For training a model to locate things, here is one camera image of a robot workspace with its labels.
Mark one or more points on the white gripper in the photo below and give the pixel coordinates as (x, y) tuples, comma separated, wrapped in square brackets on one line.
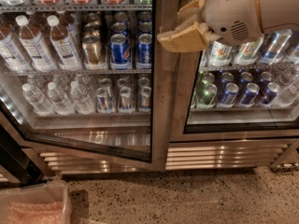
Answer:
[(231, 12)]

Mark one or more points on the glass fridge door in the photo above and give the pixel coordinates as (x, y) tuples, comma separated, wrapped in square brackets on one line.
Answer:
[(138, 137), (200, 124)]

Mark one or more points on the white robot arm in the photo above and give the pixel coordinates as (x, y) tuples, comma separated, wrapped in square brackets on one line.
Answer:
[(275, 15)]

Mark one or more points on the water bottle right fridge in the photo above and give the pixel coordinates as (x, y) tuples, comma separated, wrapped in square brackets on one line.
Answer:
[(285, 94)]

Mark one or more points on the steel fridge bottom grille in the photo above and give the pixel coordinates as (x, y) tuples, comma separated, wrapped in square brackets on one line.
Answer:
[(180, 156)]

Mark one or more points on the white 7up can left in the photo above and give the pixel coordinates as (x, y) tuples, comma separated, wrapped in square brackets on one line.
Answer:
[(218, 54)]

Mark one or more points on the white 7up can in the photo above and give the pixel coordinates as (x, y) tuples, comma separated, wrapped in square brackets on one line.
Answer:
[(218, 54), (247, 53)]

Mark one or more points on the blue pepsi can front right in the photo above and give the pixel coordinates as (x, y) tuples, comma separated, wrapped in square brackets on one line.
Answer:
[(144, 51)]

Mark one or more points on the blue pepsi can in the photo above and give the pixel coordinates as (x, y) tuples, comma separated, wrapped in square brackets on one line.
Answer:
[(120, 52), (144, 51)]

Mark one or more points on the white 7up can right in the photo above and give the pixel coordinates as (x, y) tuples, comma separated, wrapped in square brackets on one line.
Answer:
[(247, 53)]

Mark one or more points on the green soda can front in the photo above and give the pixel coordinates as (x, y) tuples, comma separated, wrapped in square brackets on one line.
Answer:
[(207, 95)]

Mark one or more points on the blue pepsi can front left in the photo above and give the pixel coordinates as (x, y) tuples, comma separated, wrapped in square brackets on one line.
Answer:
[(120, 52)]

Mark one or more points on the blue can lower left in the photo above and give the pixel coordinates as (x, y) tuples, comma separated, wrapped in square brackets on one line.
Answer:
[(228, 96)]

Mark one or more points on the slim energy can right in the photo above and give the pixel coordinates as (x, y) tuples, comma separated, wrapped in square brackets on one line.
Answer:
[(144, 99)]

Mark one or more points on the slim energy can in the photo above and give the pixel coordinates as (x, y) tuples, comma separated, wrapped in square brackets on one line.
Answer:
[(105, 103), (144, 99), (126, 101)]

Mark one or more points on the silver blue can upper right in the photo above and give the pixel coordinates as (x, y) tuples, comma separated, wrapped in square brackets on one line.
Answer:
[(273, 44)]

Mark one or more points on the blue can lower middle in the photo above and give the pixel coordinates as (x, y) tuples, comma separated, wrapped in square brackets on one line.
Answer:
[(249, 93)]

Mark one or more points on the slim energy can middle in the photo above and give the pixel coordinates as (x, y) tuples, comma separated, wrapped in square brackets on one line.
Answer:
[(126, 101)]

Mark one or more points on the gold soda can front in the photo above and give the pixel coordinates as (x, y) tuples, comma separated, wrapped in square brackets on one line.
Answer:
[(95, 57)]

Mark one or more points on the blue can lower right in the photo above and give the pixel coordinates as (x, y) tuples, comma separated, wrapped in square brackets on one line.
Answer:
[(268, 93)]

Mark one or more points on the slim energy can left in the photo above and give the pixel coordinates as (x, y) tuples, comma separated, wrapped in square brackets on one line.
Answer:
[(105, 103)]

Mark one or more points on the brown tea bottle right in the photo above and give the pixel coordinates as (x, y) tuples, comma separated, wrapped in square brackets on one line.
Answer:
[(64, 45)]

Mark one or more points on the brown tea bottle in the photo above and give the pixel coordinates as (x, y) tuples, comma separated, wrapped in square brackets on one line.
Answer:
[(11, 49), (64, 45), (35, 45)]

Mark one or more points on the clear water bottle right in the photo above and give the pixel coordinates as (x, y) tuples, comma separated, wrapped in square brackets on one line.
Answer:
[(82, 98)]

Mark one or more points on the clear water bottle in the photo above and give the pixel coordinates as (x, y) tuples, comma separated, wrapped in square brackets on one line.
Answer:
[(38, 100), (82, 98), (63, 105)]

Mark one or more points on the clear water bottle middle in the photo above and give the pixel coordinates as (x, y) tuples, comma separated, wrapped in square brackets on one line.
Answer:
[(63, 105)]

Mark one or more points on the brown tea bottle middle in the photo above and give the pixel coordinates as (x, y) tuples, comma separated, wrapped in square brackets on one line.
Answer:
[(35, 45)]

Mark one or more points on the brown tea bottle left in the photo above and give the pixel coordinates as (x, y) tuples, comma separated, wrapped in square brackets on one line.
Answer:
[(11, 49)]

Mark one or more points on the clear water bottle left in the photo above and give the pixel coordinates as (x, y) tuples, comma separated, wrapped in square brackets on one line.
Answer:
[(38, 100)]

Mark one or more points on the clear plastic storage bin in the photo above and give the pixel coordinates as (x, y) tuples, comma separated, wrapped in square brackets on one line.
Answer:
[(46, 203)]

